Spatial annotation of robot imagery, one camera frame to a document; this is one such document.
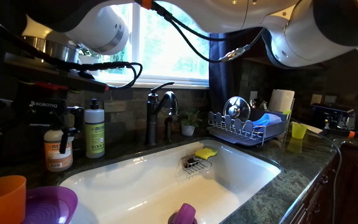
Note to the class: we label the wide white wall outlet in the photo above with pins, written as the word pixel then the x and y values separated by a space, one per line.
pixel 323 98

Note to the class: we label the soap bottle green label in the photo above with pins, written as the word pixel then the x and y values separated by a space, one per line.
pixel 94 131

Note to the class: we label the white window frame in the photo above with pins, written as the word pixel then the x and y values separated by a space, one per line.
pixel 162 53

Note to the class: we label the yellow sponge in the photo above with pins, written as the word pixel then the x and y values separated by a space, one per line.
pixel 205 153

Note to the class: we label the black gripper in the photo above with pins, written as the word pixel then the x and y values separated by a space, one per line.
pixel 43 112

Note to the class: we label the dark wall cabinet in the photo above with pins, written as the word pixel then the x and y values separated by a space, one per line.
pixel 295 72

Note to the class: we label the small plant in white pot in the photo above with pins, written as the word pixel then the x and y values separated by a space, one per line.
pixel 188 124

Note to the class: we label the metal dish rack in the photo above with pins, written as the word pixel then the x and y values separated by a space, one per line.
pixel 245 130

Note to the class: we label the dark blue curtain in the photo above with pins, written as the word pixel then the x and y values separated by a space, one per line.
pixel 219 82

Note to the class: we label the purple plastic cup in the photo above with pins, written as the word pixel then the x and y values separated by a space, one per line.
pixel 184 214

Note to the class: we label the orange plastic cup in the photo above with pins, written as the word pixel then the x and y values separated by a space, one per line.
pixel 0 199

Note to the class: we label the blue striped cloth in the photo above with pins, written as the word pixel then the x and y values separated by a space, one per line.
pixel 266 119

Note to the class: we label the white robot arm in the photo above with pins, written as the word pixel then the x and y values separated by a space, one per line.
pixel 311 37

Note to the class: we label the white paper towel roll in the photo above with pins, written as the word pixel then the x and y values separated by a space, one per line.
pixel 281 99

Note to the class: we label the yellow-green plastic cup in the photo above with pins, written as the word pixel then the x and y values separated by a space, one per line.
pixel 299 129

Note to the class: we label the soap bottle orange label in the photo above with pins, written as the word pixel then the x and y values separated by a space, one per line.
pixel 56 160

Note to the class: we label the dark metal faucet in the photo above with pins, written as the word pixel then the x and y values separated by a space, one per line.
pixel 152 115

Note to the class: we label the dark wooden base cabinet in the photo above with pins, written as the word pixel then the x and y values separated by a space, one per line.
pixel 353 181

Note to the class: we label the purple plastic plate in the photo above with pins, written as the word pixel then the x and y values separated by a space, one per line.
pixel 49 205

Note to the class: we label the white sink basin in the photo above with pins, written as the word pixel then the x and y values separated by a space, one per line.
pixel 158 186

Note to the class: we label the black toaster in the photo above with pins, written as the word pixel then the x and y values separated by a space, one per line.
pixel 332 118

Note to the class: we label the glass pot lid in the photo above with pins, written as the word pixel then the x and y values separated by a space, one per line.
pixel 236 107

